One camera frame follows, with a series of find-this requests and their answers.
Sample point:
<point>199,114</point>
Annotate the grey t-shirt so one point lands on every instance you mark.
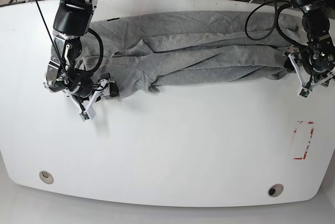
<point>185,48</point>

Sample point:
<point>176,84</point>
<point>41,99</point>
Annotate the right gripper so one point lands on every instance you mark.
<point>85,95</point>

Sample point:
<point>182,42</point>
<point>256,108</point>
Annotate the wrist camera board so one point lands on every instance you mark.
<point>87,115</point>
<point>305,93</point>

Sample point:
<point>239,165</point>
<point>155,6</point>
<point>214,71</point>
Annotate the left table grommet hole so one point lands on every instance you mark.
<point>46,177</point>

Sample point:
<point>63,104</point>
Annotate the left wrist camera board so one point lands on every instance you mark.
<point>305,93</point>

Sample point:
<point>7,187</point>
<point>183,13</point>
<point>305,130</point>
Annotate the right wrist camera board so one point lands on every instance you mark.
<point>87,115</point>

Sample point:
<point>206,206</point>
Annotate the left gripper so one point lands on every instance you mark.
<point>316,78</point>

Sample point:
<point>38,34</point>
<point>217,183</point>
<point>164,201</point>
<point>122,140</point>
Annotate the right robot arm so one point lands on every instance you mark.
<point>71,22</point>

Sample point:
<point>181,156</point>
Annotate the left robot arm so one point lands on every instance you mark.
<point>314,64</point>

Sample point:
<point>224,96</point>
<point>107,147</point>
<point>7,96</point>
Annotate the table grommet hole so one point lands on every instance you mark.
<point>46,177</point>
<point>275,190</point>

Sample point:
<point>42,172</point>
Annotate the right table grommet hole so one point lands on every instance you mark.
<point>275,190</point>

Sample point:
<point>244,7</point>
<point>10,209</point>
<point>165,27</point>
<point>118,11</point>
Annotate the red tape rectangle marking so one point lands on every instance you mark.
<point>302,136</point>

